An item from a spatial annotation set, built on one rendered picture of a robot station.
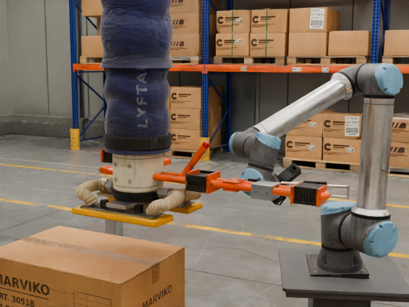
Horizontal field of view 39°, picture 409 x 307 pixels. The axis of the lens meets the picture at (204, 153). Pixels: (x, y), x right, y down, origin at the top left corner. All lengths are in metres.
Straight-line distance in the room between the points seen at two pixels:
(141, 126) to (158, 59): 0.22
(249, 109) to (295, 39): 2.11
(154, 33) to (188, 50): 7.86
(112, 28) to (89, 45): 8.98
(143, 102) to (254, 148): 0.42
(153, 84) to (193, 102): 7.89
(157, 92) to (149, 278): 0.61
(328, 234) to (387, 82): 0.67
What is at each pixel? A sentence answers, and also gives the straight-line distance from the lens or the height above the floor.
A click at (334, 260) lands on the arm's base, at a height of 0.81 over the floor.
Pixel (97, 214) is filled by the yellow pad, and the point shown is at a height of 1.13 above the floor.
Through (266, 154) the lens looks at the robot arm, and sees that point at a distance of 1.93.
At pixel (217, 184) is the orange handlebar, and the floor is 1.25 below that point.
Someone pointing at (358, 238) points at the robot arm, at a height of 0.95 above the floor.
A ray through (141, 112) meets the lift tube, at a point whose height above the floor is 1.46.
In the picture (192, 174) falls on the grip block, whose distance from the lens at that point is 1.81.
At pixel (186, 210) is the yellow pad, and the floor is 1.13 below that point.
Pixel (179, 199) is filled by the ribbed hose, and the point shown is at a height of 1.19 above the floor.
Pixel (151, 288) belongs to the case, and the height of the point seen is 0.87.
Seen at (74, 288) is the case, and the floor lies 0.90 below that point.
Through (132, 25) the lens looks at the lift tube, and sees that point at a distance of 1.79.
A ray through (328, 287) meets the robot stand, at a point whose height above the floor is 0.75.
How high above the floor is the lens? 1.61
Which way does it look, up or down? 9 degrees down
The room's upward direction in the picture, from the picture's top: straight up
